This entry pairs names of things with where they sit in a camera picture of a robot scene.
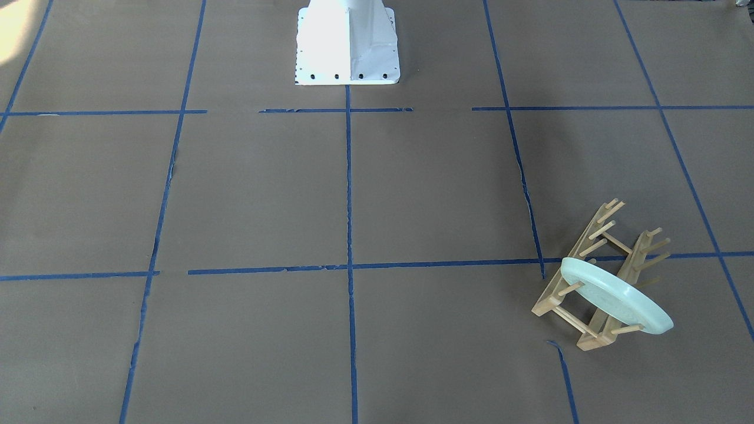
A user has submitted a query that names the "light green round plate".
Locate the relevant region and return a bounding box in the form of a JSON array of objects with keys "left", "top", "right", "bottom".
[{"left": 560, "top": 257, "right": 675, "bottom": 335}]

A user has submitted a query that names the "wooden plate drying rack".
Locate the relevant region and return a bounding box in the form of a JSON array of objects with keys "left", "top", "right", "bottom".
[{"left": 531, "top": 198, "right": 675, "bottom": 352}]

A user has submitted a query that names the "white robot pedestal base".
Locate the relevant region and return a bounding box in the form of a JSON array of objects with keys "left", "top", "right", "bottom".
[{"left": 295, "top": 1, "right": 401, "bottom": 86}]

